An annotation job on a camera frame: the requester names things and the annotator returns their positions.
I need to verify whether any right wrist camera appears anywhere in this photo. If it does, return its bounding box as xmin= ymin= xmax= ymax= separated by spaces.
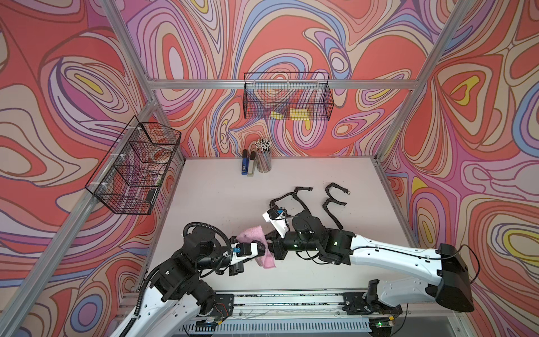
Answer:
xmin=262 ymin=205 xmax=289 ymax=239

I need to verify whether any yellow sponge in basket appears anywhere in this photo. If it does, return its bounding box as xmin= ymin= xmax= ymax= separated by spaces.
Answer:
xmin=289 ymin=108 xmax=310 ymax=122

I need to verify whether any blue marker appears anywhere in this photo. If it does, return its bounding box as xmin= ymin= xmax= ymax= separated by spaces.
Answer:
xmin=241 ymin=149 xmax=249 ymax=176

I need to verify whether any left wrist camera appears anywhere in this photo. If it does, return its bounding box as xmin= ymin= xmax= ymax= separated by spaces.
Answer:
xmin=232 ymin=240 xmax=265 ymax=258

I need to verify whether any pencil cup with pencils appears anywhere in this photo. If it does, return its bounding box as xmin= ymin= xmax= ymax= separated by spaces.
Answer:
xmin=255 ymin=138 xmax=272 ymax=174

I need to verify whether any back wall wire basket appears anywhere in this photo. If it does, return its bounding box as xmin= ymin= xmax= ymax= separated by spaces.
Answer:
xmin=243 ymin=70 xmax=334 ymax=122

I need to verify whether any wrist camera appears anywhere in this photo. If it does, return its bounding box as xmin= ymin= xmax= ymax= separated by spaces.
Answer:
xmin=232 ymin=240 xmax=265 ymax=258
xmin=262 ymin=205 xmax=289 ymax=239

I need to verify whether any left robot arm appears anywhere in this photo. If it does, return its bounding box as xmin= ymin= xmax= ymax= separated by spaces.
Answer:
xmin=113 ymin=222 xmax=266 ymax=336

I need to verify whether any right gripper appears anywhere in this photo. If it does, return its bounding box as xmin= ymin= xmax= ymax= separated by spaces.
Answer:
xmin=255 ymin=227 xmax=320 ymax=261

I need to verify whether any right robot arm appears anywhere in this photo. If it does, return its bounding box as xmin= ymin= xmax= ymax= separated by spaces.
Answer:
xmin=263 ymin=209 xmax=474 ymax=313

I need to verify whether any small yellow block in basket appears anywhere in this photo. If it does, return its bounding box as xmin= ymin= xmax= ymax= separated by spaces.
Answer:
xmin=269 ymin=111 xmax=285 ymax=120

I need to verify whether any left wall wire basket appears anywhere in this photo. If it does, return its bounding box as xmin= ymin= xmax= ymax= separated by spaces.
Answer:
xmin=85 ymin=117 xmax=181 ymax=215

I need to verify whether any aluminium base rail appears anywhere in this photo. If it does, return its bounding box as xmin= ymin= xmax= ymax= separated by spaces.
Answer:
xmin=113 ymin=288 xmax=447 ymax=325

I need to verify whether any wall wire basket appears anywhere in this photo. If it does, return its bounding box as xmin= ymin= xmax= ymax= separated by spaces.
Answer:
xmin=243 ymin=70 xmax=334 ymax=122
xmin=85 ymin=117 xmax=181 ymax=215

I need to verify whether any pink microfibre cloth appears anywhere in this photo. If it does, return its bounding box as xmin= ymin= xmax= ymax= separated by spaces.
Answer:
xmin=237 ymin=226 xmax=276 ymax=269

